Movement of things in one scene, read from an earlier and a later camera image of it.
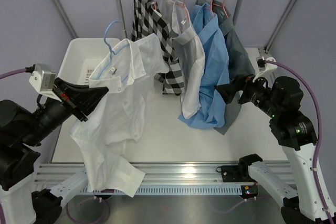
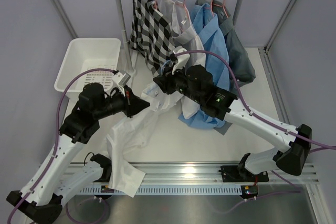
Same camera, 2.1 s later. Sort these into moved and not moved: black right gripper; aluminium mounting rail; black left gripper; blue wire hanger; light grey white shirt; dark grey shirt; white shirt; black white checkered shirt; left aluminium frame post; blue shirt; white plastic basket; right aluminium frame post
Moved: black left gripper; black right gripper; white shirt; blue wire hanger
Not moved: light grey white shirt; dark grey shirt; aluminium mounting rail; blue shirt; white plastic basket; left aluminium frame post; right aluminium frame post; black white checkered shirt
